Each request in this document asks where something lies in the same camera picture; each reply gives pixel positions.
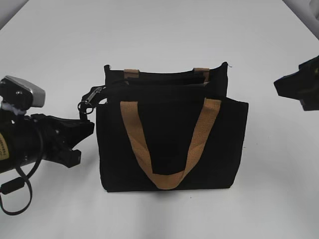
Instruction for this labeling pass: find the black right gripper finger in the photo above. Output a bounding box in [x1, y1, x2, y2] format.
[274, 57, 319, 111]

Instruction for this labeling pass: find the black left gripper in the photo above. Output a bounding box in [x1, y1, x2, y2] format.
[9, 106, 95, 170]

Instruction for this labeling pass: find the silver zipper pull with ring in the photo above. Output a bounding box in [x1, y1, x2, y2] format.
[77, 86, 106, 115]

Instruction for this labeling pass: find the black canvas tote bag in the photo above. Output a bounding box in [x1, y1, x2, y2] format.
[96, 62, 249, 192]

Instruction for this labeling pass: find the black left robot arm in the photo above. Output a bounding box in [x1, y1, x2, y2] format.
[0, 104, 94, 173]

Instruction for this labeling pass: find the black camera cable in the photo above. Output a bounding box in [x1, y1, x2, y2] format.
[0, 124, 44, 217]

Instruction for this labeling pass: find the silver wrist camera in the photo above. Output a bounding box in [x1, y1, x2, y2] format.
[0, 75, 46, 111]

